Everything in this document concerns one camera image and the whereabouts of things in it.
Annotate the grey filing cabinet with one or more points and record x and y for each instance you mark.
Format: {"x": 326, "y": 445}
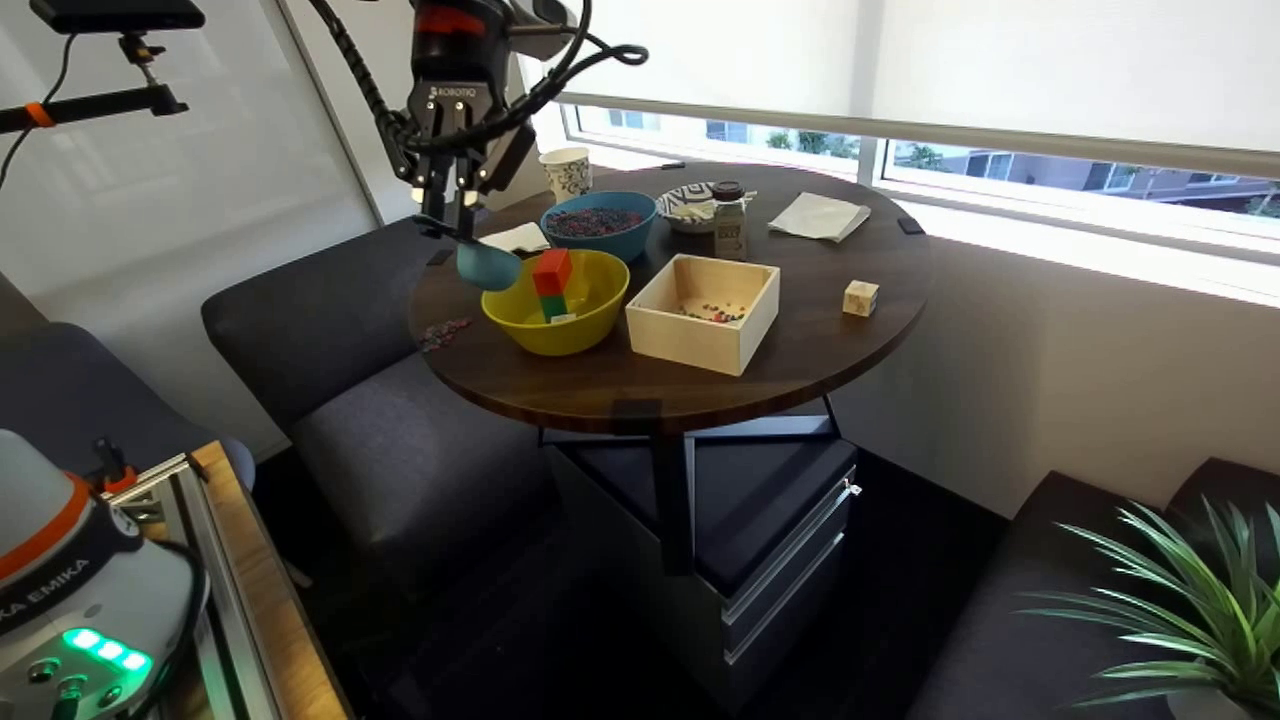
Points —
{"x": 769, "y": 534}

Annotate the red block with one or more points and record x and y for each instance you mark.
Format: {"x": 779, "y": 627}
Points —
{"x": 550, "y": 270}

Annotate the glass spice jar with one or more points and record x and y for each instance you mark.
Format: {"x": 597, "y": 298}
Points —
{"x": 729, "y": 224}

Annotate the light wooden box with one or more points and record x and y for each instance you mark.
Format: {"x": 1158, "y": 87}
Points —
{"x": 705, "y": 312}

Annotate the white roller blind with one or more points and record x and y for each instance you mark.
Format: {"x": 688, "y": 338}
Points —
{"x": 1172, "y": 82}

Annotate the blue plastic scoop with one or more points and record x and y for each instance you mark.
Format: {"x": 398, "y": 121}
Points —
{"x": 472, "y": 261}

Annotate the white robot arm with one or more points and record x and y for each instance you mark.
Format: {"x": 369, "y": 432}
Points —
{"x": 90, "y": 611}

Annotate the green block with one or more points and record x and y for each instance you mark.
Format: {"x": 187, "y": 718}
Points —
{"x": 555, "y": 308}

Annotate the small wooden cube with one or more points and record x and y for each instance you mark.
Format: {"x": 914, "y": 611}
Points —
{"x": 858, "y": 298}

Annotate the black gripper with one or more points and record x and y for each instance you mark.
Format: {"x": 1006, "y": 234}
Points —
{"x": 459, "y": 107}

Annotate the blue bowl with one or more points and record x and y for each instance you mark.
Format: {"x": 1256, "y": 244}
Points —
{"x": 609, "y": 221}

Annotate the white paper napkin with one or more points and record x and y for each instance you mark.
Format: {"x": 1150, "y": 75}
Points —
{"x": 519, "y": 238}

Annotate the folded grey napkin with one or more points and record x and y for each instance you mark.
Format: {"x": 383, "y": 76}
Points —
{"x": 820, "y": 218}

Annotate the yellow bowl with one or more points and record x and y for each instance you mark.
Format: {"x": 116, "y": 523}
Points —
{"x": 594, "y": 298}

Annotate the aluminium frame robot base table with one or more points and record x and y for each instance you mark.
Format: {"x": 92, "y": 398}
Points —
{"x": 255, "y": 654}

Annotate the green potted plant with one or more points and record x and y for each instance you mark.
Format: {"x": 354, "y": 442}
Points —
{"x": 1197, "y": 611}

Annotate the round dark wooden table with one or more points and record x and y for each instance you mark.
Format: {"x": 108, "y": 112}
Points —
{"x": 810, "y": 350}

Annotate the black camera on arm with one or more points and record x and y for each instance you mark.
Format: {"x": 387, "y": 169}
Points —
{"x": 104, "y": 62}

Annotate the grey upholstered bench seat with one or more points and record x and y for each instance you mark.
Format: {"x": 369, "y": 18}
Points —
{"x": 419, "y": 506}

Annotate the patterned paper cup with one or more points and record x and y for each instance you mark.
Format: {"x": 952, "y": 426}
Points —
{"x": 568, "y": 175}

